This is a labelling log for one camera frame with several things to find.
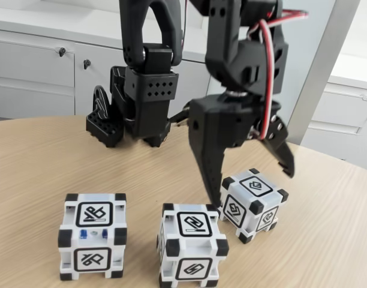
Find black camera module on bracket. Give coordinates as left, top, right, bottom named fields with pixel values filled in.
left=168, top=103, right=192, bottom=127

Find grey metal partition post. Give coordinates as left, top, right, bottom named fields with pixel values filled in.
left=281, top=0, right=361, bottom=148

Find white cube with layered-squares marker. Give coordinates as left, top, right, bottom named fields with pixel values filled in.
left=216, top=168, right=290, bottom=244

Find white cabinet with drawers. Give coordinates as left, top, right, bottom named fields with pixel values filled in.
left=0, top=0, right=216, bottom=122

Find white low cabinet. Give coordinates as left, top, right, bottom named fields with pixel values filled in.
left=300, top=52, right=367, bottom=173

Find white cube with blue LEDs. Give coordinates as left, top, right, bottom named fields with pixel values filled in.
left=58, top=193, right=128, bottom=282

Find black table clamp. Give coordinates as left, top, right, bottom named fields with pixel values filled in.
left=86, top=85, right=124, bottom=148

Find white cube with S-shaped marker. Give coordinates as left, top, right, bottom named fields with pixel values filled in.
left=156, top=202, right=231, bottom=284

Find red white servo cable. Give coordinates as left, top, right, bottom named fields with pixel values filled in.
left=248, top=19, right=276, bottom=140
left=281, top=9, right=310, bottom=19

